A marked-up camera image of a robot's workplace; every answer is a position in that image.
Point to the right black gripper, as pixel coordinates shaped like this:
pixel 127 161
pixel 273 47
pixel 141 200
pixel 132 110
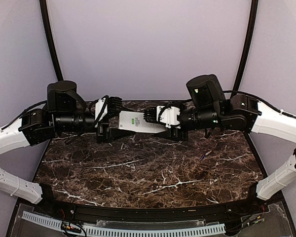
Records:
pixel 174 135

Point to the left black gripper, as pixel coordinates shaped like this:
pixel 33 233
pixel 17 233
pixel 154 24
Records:
pixel 113 134

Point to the white remote control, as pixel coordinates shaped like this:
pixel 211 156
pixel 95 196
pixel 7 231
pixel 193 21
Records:
pixel 134 121

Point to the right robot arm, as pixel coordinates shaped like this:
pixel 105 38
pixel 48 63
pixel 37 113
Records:
pixel 241 112

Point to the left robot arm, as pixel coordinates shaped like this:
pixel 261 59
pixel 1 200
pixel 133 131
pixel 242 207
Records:
pixel 63 111

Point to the blue orange battery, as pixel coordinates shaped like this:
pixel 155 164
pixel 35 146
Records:
pixel 205 154

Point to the black front rail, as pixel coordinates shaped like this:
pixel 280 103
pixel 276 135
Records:
pixel 87 213

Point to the white slotted cable duct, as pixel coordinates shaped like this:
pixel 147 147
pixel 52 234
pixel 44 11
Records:
pixel 127 229

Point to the left black frame post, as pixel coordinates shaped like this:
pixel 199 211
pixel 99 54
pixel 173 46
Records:
pixel 50 39

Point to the black frame post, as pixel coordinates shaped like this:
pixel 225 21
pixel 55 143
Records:
pixel 247 44
pixel 50 39

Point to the right black frame post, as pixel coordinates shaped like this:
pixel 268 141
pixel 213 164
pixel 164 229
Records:
pixel 247 44

